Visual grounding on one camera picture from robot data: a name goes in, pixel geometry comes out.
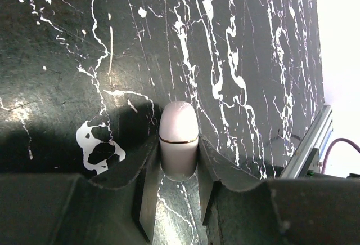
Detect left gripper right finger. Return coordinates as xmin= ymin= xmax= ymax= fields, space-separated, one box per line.
xmin=198 ymin=137 xmax=359 ymax=244

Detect white earbud charging case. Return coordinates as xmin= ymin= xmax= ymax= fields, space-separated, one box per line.
xmin=159 ymin=101 xmax=199 ymax=182

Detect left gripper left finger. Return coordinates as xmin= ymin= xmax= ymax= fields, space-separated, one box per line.
xmin=1 ymin=135 xmax=160 ymax=244

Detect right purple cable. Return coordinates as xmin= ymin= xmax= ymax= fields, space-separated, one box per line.
xmin=320 ymin=137 xmax=360 ymax=174

